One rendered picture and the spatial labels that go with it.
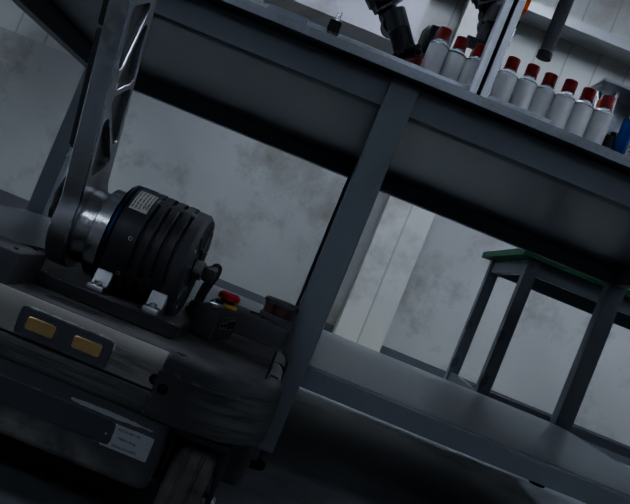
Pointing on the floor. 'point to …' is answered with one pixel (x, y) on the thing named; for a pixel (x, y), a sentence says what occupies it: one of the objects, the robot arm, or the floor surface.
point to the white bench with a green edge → (534, 273)
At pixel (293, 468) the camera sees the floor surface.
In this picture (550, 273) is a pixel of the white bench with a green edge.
